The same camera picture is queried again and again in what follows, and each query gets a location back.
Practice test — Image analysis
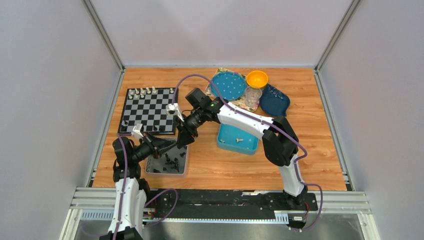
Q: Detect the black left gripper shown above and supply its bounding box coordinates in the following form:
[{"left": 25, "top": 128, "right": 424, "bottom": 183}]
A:
[{"left": 131, "top": 132, "right": 177, "bottom": 163}]

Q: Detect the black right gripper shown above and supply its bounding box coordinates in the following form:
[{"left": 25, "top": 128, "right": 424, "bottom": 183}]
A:
[{"left": 176, "top": 107, "right": 207, "bottom": 149}]

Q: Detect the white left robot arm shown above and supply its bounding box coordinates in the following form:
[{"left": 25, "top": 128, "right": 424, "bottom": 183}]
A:
[{"left": 98, "top": 132, "right": 176, "bottom": 240}]

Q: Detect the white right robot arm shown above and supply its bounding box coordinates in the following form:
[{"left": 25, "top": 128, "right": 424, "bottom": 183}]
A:
[{"left": 166, "top": 88, "right": 308, "bottom": 210}]

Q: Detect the silver metal tray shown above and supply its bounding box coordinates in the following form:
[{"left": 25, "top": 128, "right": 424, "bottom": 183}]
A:
[{"left": 145, "top": 145, "right": 189, "bottom": 177}]

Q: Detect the black and white chessboard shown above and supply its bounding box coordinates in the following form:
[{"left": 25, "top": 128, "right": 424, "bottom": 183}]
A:
[{"left": 117, "top": 87, "right": 179, "bottom": 135}]

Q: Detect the blue plastic bin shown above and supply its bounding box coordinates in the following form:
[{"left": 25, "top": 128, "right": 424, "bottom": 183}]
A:
[{"left": 216, "top": 124, "right": 259, "bottom": 156}]

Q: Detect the floral rectangular tray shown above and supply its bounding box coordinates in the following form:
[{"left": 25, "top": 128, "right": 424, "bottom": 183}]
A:
[{"left": 211, "top": 67, "right": 259, "bottom": 112}]

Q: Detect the light blue dotted plate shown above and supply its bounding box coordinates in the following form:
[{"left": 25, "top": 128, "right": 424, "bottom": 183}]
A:
[{"left": 210, "top": 71, "right": 247, "bottom": 101}]

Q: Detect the clear glass cup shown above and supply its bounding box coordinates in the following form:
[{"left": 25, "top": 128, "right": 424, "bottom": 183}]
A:
[{"left": 244, "top": 86, "right": 262, "bottom": 110}]

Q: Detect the yellow bowl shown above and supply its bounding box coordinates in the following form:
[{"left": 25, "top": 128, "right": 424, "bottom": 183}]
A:
[{"left": 246, "top": 70, "right": 269, "bottom": 89}]

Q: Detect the dark blue leaf plate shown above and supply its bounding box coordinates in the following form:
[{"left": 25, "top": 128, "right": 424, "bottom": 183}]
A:
[{"left": 259, "top": 84, "right": 291, "bottom": 117}]

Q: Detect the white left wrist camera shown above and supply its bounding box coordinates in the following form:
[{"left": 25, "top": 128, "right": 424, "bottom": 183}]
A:
[{"left": 131, "top": 123, "right": 143, "bottom": 140}]

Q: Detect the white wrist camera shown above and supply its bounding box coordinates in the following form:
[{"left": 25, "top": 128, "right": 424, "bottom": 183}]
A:
[
  {"left": 131, "top": 123, "right": 143, "bottom": 140},
  {"left": 165, "top": 103, "right": 184, "bottom": 121}
]

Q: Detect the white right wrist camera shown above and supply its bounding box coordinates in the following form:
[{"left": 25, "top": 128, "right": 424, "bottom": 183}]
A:
[{"left": 165, "top": 103, "right": 184, "bottom": 121}]

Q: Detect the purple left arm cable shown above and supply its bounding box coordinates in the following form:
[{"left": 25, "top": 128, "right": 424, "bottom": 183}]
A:
[{"left": 111, "top": 133, "right": 179, "bottom": 240}]

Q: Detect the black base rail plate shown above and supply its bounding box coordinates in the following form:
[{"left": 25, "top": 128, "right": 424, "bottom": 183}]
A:
[{"left": 148, "top": 189, "right": 319, "bottom": 220}]

